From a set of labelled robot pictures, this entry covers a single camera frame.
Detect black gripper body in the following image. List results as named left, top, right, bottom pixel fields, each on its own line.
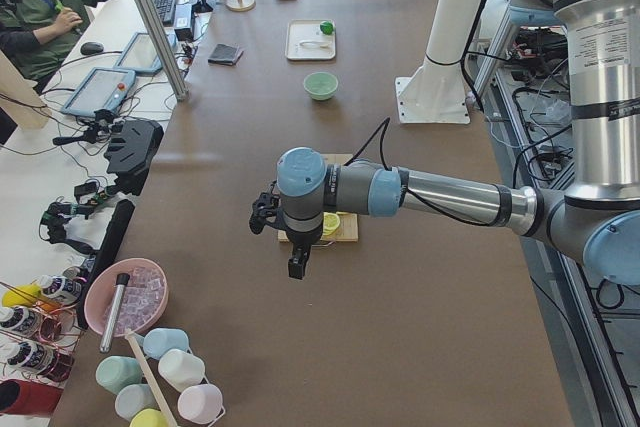
left=286, top=229, right=321, bottom=267

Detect white plastic spoon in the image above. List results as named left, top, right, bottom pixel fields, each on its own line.
left=298, top=40, right=332, bottom=49

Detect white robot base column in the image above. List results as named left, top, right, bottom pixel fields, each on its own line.
left=396, top=0, right=482, bottom=124

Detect pink bowl with ice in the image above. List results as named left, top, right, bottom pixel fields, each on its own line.
left=84, top=258, right=169, bottom=337

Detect green ceramic bowl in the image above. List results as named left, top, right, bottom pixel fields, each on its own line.
left=303, top=72, right=339, bottom=101

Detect yellow lemon slices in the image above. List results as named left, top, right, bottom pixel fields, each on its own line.
left=323, top=212, right=341, bottom=236

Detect wooden cutting board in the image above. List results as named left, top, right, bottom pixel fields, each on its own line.
left=277, top=154, right=358, bottom=246

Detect white cup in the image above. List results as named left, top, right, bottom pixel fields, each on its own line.
left=158, top=349, right=205, bottom=392

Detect light blue cup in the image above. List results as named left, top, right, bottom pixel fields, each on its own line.
left=143, top=327, right=189, bottom=360

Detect pink cup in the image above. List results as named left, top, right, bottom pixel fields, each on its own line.
left=178, top=384, right=223, bottom=424

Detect metal muddler tube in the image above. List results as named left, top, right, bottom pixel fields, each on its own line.
left=99, top=273, right=130, bottom=354

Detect dark folded cloth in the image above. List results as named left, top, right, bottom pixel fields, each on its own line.
left=207, top=43, right=244, bottom=66

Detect pale blue cup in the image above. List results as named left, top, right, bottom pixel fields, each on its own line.
left=114, top=384, right=157, bottom=421

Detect yellow cup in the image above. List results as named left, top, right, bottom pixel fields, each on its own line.
left=129, top=408, right=168, bottom=427

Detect white plastic tray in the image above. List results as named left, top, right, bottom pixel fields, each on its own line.
left=285, top=19, right=336, bottom=61

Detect mint green cup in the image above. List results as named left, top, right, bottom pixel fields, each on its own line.
left=95, top=356, right=143, bottom=395

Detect green lime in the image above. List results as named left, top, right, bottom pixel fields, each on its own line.
left=320, top=21, right=335, bottom=35

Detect upper teach pendant tablet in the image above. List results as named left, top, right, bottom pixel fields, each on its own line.
left=114, top=32, right=162, bottom=76

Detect teach pendant tablet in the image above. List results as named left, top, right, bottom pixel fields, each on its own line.
left=114, top=32, right=162, bottom=76
left=60, top=67, right=136, bottom=118

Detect lower teach pendant tablet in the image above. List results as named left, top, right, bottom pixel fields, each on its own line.
left=60, top=67, right=136, bottom=118

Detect black computer mouse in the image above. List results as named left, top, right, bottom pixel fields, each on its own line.
left=80, top=41, right=104, bottom=56

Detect seated person in green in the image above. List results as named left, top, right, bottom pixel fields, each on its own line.
left=1, top=0, right=108, bottom=90

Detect aluminium frame post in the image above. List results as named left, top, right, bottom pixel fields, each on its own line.
left=134, top=0, right=188, bottom=101

